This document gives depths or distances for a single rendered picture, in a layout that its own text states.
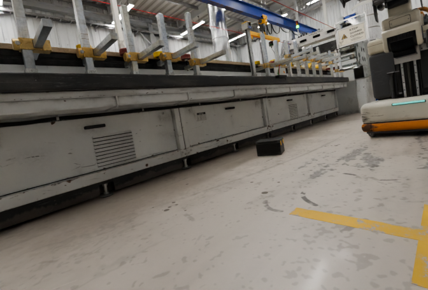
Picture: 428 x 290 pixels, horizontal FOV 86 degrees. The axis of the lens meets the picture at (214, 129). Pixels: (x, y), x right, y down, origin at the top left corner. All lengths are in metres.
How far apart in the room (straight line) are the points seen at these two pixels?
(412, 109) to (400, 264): 1.60
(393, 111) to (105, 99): 2.00
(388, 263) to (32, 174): 1.50
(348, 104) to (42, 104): 4.91
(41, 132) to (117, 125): 0.41
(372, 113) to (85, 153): 2.09
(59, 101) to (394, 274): 1.36
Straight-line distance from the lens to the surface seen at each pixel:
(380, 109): 2.20
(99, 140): 1.60
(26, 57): 1.35
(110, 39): 1.22
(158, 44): 1.33
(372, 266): 0.68
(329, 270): 0.65
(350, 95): 5.27
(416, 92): 2.46
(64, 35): 9.41
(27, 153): 1.54
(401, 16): 2.30
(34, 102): 1.33
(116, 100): 1.42
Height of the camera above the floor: 0.38
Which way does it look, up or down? 3 degrees down
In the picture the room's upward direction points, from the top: 9 degrees counter-clockwise
